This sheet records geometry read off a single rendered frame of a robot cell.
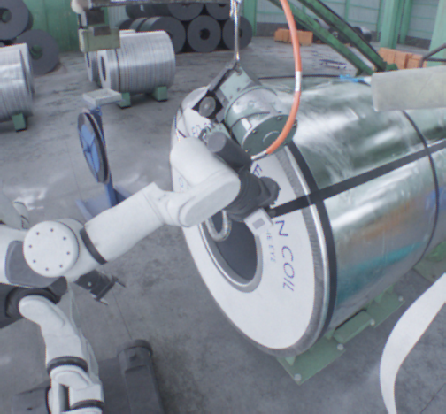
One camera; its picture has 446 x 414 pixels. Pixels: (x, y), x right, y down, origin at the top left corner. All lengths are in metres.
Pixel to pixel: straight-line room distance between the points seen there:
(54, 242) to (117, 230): 0.09
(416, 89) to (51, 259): 0.45
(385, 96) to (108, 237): 0.39
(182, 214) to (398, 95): 0.32
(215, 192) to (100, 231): 0.18
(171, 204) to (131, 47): 5.55
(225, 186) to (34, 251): 0.29
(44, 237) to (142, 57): 5.53
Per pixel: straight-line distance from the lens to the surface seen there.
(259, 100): 0.71
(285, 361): 1.83
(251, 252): 1.61
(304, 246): 0.91
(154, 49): 6.00
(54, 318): 0.92
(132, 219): 0.46
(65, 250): 0.45
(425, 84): 0.27
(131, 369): 1.63
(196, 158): 0.49
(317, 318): 1.01
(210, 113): 0.85
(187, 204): 0.45
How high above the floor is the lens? 1.61
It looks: 32 degrees down
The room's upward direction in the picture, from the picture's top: straight up
